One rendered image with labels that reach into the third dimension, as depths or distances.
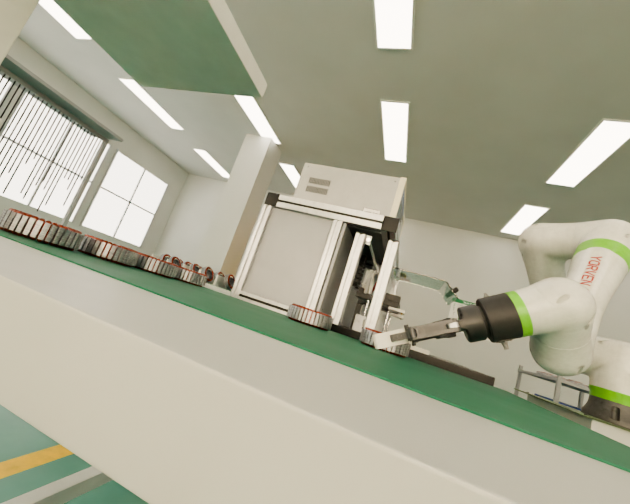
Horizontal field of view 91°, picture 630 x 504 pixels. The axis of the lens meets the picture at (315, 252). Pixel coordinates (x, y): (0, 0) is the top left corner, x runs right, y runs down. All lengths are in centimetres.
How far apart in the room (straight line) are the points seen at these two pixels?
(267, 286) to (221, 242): 407
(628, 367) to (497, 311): 68
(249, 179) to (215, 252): 130
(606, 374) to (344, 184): 101
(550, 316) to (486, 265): 608
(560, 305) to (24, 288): 73
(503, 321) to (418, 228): 617
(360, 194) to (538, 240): 58
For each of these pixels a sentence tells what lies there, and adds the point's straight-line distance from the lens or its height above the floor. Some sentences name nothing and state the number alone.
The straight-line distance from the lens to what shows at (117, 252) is 73.
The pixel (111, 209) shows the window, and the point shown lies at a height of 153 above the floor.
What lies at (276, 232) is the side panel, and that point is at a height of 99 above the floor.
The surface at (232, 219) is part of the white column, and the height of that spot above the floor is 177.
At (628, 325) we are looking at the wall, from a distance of 743.
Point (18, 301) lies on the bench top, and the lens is 21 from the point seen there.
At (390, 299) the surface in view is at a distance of 107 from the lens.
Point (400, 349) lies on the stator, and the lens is 70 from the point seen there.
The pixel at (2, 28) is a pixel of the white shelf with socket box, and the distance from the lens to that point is 74.
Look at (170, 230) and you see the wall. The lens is 894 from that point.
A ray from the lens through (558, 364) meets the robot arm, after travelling 83.
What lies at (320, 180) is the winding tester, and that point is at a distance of 119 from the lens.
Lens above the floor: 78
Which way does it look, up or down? 11 degrees up
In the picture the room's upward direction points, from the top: 18 degrees clockwise
